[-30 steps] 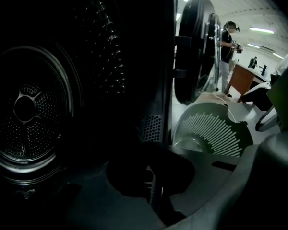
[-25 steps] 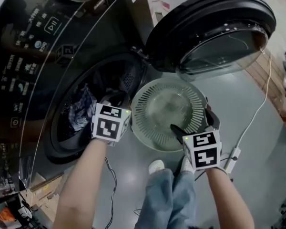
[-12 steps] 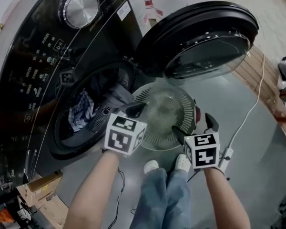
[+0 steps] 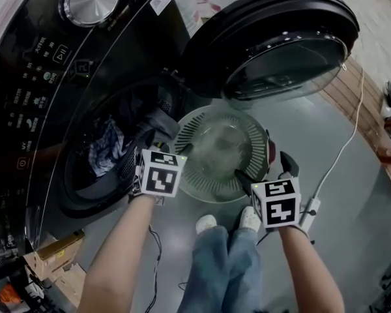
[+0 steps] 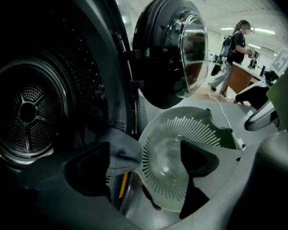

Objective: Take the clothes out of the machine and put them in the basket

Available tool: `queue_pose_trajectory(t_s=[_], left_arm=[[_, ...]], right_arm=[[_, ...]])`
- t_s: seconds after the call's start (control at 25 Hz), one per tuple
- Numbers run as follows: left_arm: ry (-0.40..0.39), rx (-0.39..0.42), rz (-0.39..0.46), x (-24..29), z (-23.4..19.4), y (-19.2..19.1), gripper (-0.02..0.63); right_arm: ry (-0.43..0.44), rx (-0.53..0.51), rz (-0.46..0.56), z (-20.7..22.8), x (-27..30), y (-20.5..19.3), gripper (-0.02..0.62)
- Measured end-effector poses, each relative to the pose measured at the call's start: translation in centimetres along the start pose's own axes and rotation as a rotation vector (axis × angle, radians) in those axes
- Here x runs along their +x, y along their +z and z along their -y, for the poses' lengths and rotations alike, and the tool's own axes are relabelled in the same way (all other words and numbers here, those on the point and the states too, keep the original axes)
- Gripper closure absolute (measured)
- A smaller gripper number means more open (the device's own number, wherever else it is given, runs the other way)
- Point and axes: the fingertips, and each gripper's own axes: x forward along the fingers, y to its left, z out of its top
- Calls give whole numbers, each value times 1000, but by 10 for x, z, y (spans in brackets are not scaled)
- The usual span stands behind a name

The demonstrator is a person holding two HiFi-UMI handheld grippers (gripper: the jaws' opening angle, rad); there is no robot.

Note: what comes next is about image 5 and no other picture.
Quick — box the pale green laundry basket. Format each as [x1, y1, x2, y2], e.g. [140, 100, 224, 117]
[136, 106, 243, 213]

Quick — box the black washing machine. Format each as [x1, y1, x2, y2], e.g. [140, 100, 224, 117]
[0, 0, 147, 230]

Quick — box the round black washing machine door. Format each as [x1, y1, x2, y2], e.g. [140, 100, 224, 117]
[132, 0, 209, 110]

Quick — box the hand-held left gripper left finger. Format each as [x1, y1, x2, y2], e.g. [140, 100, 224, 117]
[21, 141, 144, 230]

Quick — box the white power strip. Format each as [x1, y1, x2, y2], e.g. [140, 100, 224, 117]
[231, 130, 247, 152]

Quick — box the dark grey garment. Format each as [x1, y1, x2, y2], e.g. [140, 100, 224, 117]
[105, 126, 144, 177]

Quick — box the wooden desk with white top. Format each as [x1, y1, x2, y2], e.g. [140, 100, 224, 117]
[227, 61, 267, 93]

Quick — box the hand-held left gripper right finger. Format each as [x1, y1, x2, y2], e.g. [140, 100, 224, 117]
[163, 140, 267, 230]

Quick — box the white power strip cable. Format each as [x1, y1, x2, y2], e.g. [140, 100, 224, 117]
[206, 90, 233, 134]

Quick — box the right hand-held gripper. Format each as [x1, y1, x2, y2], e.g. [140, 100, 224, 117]
[235, 47, 288, 132]

